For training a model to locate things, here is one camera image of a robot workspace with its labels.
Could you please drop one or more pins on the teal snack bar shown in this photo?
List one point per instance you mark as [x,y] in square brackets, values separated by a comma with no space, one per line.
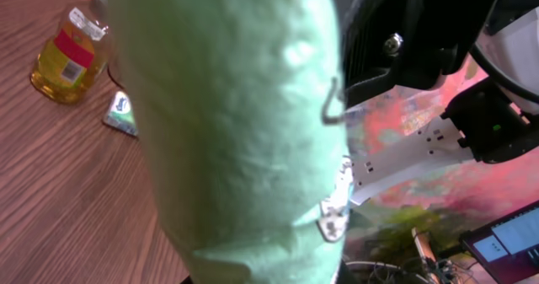
[240,115]

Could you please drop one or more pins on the teal Kleenex tissue pack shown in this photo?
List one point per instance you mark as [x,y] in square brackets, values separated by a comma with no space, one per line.
[119,115]

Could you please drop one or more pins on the yellow liquid bottle silver cap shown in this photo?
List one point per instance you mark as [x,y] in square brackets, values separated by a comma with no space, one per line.
[74,57]

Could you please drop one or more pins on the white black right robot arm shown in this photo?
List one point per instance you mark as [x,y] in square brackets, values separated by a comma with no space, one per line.
[418,44]

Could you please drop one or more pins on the open laptop computer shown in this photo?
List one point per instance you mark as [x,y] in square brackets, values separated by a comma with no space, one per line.
[507,248]

